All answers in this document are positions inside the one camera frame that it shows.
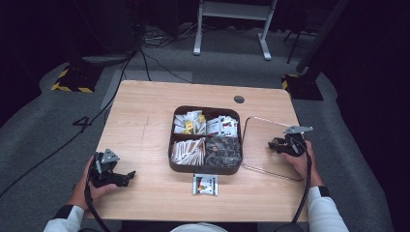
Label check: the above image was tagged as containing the thin black floor cable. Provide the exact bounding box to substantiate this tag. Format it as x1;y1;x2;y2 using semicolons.
138;46;193;85

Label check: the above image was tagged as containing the pile of white red-green packets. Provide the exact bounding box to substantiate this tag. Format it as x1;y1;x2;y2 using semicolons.
206;114;240;138

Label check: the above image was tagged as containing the pile of white yellow packets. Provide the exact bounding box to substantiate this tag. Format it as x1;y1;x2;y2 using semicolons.
173;110;207;135

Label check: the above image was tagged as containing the person's torso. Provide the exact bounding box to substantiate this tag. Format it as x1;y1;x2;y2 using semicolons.
169;222;229;232

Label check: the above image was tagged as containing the dark brown compartment tray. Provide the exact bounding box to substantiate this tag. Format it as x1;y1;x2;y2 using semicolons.
167;104;244;176

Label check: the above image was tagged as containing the pile of white stick packets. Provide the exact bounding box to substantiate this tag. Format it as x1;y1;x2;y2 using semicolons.
169;137;207;167

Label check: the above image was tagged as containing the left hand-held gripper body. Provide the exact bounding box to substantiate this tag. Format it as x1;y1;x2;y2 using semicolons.
88;148;131;189

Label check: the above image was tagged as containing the person's left hand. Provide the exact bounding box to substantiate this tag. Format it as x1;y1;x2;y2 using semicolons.
67;157;119;211

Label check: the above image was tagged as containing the right hand-held gripper cable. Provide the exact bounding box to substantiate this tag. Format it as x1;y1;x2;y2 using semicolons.
290;133;313;224

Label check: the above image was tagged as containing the single white red-green sachet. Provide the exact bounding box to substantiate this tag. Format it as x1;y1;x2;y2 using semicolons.
191;173;220;197

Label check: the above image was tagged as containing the pile of dark packets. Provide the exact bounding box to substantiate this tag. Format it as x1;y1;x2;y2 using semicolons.
205;135;243;168

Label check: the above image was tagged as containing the white metal stand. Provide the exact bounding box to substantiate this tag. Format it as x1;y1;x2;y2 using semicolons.
192;0;279;62

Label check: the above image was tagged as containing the person's right hand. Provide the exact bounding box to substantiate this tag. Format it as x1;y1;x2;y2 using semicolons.
280;140;325;189

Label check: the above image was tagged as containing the black stand base with pole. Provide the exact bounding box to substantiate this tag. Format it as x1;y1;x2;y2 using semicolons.
280;0;352;102

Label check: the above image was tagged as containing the yellow-black striped stand base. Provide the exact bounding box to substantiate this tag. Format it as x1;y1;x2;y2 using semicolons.
50;61;104;94

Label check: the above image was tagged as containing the long black floor cable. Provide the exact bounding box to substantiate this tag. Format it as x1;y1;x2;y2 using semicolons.
0;47;138;198

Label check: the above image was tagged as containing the bundle of floor cables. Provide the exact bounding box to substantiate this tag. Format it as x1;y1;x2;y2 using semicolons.
141;22;202;49

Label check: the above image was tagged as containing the hand-held gripper cable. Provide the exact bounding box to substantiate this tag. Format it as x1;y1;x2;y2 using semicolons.
290;133;313;224
83;154;113;232

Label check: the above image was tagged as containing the left hand-held gripper cable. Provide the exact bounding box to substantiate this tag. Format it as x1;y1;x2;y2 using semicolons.
83;154;113;232

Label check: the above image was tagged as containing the clear tray lid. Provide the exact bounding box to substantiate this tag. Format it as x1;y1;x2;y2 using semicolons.
241;115;306;183

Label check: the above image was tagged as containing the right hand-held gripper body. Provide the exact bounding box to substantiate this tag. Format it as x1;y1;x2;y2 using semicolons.
278;125;314;158

